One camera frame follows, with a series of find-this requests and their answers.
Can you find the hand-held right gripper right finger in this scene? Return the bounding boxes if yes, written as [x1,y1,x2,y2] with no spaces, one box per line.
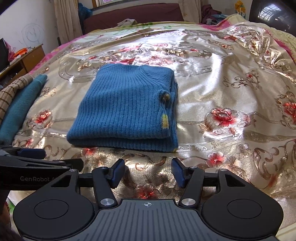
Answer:
[171,158,253,208]

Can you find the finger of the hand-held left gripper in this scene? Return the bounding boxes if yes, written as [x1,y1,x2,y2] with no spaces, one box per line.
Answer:
[0,156,84,174]
[0,146,46,161]

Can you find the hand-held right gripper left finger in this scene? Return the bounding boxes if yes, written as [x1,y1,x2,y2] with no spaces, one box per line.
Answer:
[44,159,126,208]

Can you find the blue striped knit sweater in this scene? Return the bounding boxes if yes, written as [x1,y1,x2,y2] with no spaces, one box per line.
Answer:
[67,64,179,153]

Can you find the dark red clothes pile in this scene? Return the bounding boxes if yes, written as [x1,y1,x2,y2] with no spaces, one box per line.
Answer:
[201,5,222,25]

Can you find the teal folded garment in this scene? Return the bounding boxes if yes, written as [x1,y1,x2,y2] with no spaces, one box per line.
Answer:
[0,74,48,145]

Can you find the brown striped folded sweater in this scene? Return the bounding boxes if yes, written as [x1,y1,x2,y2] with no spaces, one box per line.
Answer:
[0,75,34,126]

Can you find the wooden desk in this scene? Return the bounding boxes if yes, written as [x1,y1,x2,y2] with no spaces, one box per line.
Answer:
[0,44,45,86]

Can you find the floral satin bedspread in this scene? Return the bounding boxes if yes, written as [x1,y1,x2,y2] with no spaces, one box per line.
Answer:
[0,21,296,202]

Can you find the orange item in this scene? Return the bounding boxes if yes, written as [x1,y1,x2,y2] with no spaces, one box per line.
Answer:
[13,47,29,58]

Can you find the black monitor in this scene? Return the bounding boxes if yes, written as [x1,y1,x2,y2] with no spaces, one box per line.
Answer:
[0,38,10,72]

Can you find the pink yellow floral bedsheet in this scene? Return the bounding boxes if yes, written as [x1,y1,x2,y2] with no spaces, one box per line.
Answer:
[45,13,296,232]

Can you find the beige curtain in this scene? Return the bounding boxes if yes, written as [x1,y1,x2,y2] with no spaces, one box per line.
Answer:
[178,0,201,24]
[53,0,82,44]

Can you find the blue hanging cloth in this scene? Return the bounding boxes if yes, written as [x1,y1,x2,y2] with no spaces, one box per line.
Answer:
[77,2,93,24]

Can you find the white crumpled cloth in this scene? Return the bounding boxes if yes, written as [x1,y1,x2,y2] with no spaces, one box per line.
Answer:
[117,19,137,27]

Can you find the dark red headboard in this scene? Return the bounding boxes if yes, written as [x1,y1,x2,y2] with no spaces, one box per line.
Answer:
[83,3,184,35]

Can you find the yellow object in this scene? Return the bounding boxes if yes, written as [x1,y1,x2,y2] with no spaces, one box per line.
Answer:
[235,0,245,15]

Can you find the glossy dark cabinet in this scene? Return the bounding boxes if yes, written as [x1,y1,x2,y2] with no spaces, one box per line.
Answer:
[248,0,296,39]

